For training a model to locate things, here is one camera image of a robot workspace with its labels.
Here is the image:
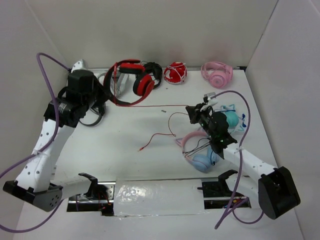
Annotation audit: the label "teal cat ear headphones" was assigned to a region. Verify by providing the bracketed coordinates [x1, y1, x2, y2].
[214, 104, 247, 134]

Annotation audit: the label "pink round headphones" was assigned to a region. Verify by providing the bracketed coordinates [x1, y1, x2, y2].
[200, 61, 233, 89]

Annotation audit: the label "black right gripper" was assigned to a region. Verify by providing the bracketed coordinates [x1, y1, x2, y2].
[186, 102, 216, 139]

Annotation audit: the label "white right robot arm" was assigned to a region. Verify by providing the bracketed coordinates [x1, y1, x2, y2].
[185, 103, 301, 220]

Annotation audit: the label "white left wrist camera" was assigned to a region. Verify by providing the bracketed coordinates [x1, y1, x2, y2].
[71, 59, 88, 73]

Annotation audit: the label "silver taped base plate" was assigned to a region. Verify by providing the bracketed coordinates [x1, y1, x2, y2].
[66, 178, 252, 217]

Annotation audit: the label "red white headphones wrapped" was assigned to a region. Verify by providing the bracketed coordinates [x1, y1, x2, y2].
[163, 61, 188, 85]

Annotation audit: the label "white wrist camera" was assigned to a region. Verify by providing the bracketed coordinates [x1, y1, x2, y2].
[71, 59, 88, 73]
[200, 92, 219, 112]

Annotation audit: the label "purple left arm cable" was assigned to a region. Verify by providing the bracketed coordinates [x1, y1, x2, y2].
[0, 52, 81, 235]

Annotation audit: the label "pink blue cat ear headphones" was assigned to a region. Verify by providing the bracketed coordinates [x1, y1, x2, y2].
[175, 130, 221, 173]

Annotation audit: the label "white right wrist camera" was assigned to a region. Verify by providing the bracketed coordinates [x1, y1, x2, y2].
[200, 92, 219, 112]

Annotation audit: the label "white grey headphones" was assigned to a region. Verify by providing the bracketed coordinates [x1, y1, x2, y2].
[103, 72, 130, 98]

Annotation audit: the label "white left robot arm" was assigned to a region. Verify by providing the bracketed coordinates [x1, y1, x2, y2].
[3, 69, 104, 212]

